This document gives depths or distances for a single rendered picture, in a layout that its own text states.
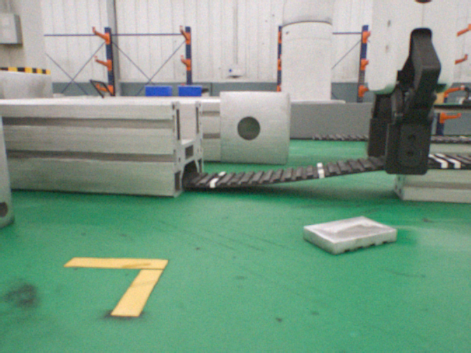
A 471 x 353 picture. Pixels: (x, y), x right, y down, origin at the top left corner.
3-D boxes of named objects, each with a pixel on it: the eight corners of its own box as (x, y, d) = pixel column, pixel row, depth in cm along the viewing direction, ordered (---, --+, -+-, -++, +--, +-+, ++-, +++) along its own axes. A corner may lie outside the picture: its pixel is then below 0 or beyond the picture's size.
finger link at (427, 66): (449, 19, 23) (435, 108, 25) (415, 24, 30) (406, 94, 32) (429, 20, 23) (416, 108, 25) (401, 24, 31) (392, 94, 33)
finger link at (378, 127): (407, 90, 36) (401, 159, 37) (399, 91, 39) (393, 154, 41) (373, 90, 37) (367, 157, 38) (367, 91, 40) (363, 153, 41)
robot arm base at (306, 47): (260, 107, 101) (260, 36, 98) (327, 108, 103) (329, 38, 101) (277, 104, 82) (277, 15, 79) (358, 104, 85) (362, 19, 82)
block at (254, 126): (289, 151, 62) (291, 92, 60) (286, 164, 50) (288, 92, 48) (236, 150, 63) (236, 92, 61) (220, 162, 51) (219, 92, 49)
